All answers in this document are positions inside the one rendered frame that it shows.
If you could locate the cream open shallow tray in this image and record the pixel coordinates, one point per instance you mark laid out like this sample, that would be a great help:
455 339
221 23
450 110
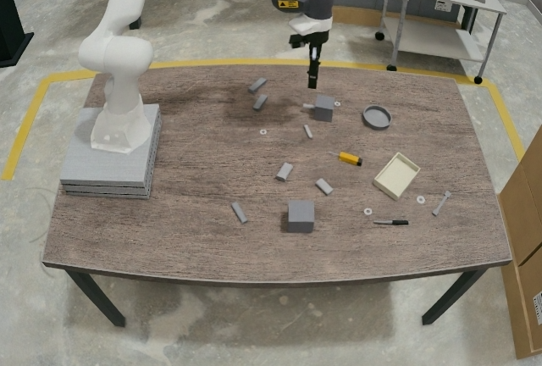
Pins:
396 176

